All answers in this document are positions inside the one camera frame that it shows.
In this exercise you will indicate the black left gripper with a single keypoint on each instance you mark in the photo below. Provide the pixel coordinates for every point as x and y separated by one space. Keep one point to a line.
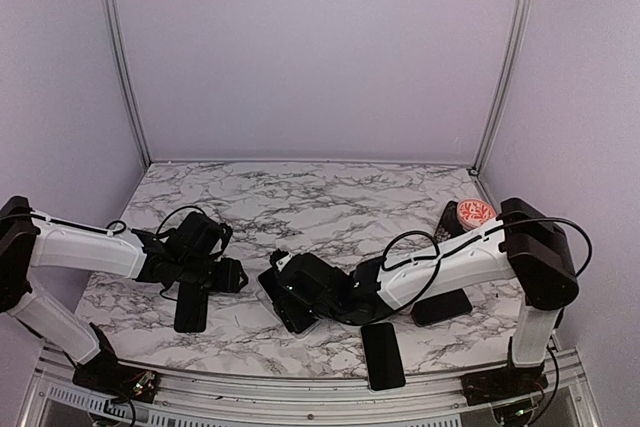
228 281

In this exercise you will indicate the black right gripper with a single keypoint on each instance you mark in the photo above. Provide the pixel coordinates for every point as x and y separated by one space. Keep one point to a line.
289 315

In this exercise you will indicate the black phone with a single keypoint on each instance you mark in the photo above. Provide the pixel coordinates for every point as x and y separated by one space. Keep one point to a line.
270 286
440 308
385 369
191 309

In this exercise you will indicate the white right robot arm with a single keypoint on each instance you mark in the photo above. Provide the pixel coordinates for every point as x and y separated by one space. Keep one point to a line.
519 243

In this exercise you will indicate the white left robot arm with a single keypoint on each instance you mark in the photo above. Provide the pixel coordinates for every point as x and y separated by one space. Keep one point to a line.
189 256

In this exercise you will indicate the red white patterned bowl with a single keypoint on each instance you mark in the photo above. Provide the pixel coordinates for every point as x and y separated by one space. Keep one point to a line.
474 213

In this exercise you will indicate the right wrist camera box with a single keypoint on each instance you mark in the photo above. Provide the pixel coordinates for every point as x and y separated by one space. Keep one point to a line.
278 260

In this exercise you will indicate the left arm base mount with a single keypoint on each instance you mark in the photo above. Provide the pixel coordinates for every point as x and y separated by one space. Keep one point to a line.
105 374

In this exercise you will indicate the aluminium front rail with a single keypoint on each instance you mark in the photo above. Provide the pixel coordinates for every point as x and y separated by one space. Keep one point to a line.
187 398

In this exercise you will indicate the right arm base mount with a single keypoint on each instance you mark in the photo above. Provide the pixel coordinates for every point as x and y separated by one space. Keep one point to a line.
503 383

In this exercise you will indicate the aluminium left corner post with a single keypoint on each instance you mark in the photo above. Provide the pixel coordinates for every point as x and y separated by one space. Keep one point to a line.
118 50

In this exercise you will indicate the aluminium corner post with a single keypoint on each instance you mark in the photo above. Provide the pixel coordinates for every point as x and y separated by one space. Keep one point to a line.
515 39
118 50

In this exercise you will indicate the aluminium right corner post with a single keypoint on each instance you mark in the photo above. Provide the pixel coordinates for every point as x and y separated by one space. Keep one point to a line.
515 39

